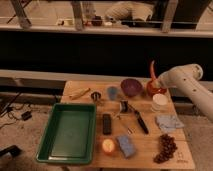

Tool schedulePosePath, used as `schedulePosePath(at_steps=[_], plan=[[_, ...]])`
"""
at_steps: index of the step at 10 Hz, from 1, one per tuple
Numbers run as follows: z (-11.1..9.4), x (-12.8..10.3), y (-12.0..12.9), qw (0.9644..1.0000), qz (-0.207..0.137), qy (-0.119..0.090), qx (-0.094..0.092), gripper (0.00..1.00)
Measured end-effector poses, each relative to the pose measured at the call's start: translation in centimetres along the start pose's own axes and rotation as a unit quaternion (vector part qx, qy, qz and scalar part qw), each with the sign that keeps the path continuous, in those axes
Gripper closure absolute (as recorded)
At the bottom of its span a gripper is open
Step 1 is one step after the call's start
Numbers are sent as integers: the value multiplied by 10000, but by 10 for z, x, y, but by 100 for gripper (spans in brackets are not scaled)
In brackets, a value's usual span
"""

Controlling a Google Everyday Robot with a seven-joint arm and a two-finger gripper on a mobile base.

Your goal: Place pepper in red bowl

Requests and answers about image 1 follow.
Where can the red chili pepper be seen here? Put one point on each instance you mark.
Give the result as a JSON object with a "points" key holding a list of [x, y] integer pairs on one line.
{"points": [[152, 71]]}

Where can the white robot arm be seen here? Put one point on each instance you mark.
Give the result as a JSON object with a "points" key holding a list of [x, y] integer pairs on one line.
{"points": [[186, 79]]}

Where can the purple bowl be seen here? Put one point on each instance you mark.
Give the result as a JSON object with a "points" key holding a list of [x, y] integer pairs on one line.
{"points": [[131, 87]]}

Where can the small dark metal cup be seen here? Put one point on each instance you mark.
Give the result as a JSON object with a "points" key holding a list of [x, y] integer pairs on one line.
{"points": [[96, 96]]}

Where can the small black white can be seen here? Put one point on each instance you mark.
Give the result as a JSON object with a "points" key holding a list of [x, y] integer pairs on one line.
{"points": [[124, 106]]}

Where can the black remote control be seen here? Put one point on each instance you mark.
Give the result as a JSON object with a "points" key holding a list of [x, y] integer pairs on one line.
{"points": [[107, 127]]}

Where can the yellow banana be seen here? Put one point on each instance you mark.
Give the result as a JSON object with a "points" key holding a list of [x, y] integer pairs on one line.
{"points": [[79, 93]]}

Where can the white round container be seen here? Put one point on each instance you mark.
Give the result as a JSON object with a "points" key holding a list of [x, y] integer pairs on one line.
{"points": [[159, 102]]}

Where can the orange apple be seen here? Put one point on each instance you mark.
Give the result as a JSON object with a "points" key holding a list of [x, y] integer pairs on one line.
{"points": [[108, 146]]}

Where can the green plastic tray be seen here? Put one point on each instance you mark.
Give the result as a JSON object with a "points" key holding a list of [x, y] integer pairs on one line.
{"points": [[69, 135]]}

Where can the blue sponge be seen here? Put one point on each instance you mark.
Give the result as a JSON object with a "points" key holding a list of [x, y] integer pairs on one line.
{"points": [[126, 145]]}

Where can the blue folded cloth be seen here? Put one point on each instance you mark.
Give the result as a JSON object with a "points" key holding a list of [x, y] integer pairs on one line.
{"points": [[168, 123]]}

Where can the bunch of dark grapes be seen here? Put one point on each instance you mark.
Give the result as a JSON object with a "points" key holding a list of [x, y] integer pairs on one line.
{"points": [[167, 149]]}

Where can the black power adapter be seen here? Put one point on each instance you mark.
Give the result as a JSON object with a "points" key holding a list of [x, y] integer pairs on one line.
{"points": [[26, 115]]}

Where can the black handled knife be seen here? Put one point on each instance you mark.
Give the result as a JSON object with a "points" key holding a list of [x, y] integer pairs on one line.
{"points": [[139, 119]]}

